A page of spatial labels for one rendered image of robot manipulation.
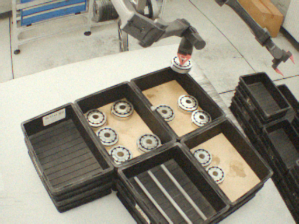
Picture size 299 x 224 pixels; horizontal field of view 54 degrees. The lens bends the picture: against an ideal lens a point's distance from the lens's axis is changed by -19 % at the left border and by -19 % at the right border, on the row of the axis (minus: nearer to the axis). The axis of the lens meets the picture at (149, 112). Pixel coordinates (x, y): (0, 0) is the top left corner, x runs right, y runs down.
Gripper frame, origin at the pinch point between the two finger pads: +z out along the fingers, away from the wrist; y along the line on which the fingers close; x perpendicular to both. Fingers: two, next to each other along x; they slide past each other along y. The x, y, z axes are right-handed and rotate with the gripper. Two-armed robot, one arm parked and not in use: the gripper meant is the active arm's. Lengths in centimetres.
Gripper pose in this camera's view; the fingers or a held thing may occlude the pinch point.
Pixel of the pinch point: (182, 60)
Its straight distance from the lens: 168.5
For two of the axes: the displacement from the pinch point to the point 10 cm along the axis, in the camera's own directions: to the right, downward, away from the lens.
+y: 2.3, -6.8, 6.9
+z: -1.6, 6.7, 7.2
